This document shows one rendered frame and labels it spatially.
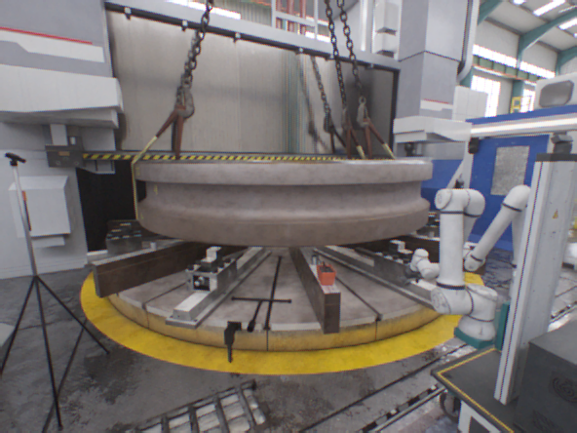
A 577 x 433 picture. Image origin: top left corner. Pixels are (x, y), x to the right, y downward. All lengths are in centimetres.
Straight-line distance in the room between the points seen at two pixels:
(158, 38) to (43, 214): 328
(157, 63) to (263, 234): 375
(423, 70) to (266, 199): 470
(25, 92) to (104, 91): 62
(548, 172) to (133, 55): 540
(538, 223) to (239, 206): 244
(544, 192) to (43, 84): 395
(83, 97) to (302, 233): 260
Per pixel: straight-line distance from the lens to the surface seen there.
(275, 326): 263
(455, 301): 188
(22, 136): 465
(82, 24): 419
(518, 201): 230
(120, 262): 356
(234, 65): 592
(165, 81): 556
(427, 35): 685
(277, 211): 294
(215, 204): 316
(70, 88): 360
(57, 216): 523
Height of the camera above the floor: 173
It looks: 11 degrees down
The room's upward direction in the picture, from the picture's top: straight up
